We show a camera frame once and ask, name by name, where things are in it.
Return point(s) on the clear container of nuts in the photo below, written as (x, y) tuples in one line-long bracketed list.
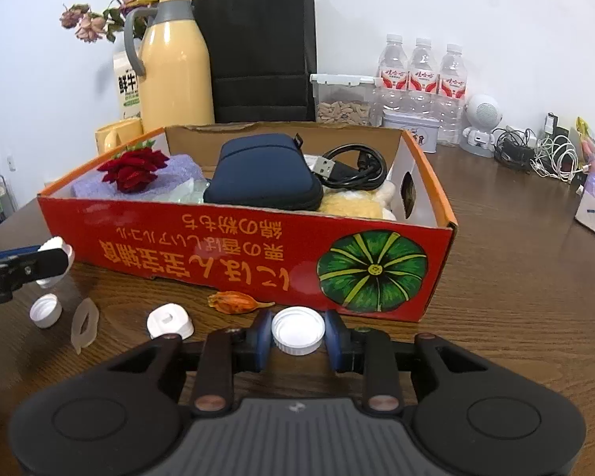
[(342, 111)]

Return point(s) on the small white bottle cap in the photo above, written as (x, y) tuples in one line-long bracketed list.
[(46, 311)]

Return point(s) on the white tin box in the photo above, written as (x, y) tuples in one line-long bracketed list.
[(409, 129)]

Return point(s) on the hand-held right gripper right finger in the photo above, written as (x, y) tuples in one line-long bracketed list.
[(334, 342)]

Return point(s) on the white and yellow plush toy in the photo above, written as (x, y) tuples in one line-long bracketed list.
[(347, 203)]

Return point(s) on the navy zip pouch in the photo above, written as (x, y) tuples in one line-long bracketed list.
[(263, 173)]

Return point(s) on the purple knitted pouch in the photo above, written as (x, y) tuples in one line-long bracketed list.
[(181, 171)]

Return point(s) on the clear plastic wrap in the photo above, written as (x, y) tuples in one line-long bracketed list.
[(191, 193)]

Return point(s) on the white milk carton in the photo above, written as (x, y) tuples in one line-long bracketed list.
[(128, 94)]

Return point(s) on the yellow thermos jug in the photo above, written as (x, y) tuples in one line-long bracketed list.
[(176, 84)]

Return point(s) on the white smooth lid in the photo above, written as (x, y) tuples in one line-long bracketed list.
[(297, 332)]

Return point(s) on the red artificial rose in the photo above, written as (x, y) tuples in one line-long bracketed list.
[(129, 171)]

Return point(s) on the translucent lip-shaped silicone piece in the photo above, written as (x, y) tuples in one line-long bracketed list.
[(79, 342)]

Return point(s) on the dried orange flower bud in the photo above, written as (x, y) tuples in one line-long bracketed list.
[(233, 302)]

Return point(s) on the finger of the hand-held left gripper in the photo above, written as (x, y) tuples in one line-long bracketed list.
[(10, 254), (39, 263)]

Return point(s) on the yellow mug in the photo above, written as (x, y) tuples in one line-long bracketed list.
[(119, 134)]

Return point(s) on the dried rose bouquet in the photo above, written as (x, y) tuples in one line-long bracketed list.
[(91, 25)]

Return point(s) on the black charger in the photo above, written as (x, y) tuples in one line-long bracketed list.
[(555, 126)]

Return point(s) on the white robot speaker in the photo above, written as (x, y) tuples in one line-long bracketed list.
[(483, 114)]

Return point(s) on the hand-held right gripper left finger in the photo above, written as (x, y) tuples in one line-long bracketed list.
[(264, 339)]

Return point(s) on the black paper bag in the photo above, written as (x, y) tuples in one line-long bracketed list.
[(258, 49)]

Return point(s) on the red cardboard box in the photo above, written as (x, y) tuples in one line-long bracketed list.
[(228, 253)]

